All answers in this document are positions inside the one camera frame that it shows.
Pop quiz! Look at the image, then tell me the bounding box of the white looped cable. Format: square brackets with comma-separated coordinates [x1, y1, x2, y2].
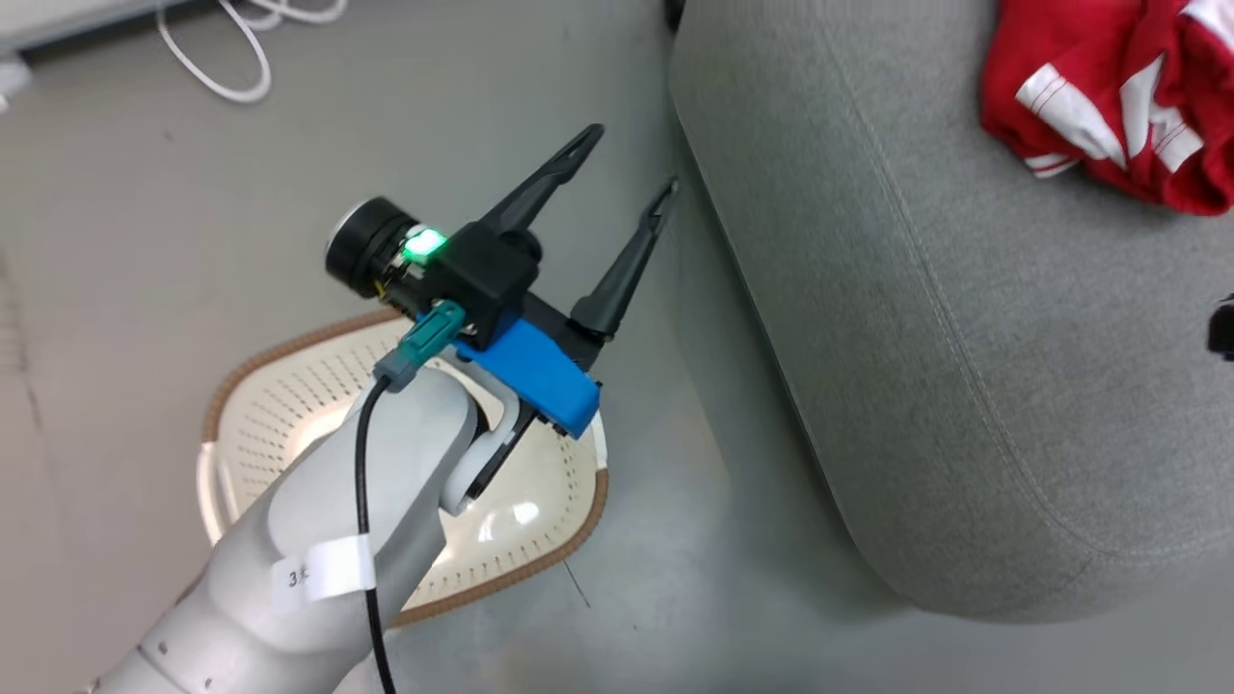
[156, 0, 350, 104]

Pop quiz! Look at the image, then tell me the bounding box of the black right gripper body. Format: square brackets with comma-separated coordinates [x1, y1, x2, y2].
[1207, 294, 1234, 363]

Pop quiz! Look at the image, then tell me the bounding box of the white perforated laundry basket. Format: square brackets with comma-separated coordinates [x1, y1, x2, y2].
[198, 308, 610, 627]

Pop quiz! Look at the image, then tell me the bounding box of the black cable teal connector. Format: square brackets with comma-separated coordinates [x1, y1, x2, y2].
[353, 299, 469, 694]

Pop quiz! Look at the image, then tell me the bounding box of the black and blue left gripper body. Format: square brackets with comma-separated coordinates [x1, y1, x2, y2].
[451, 293, 614, 494]

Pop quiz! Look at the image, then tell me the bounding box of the white paper cable label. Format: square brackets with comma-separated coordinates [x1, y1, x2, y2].
[273, 535, 378, 616]

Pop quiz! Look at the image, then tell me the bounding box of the grey fabric sofa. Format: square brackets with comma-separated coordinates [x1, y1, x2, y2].
[668, 0, 1234, 623]

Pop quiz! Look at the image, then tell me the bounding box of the red clothing with white stripes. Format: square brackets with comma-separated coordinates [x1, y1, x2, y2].
[981, 0, 1234, 218]

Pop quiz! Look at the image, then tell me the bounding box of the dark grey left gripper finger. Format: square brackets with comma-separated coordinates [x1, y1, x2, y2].
[479, 122, 606, 239]
[571, 177, 680, 341]

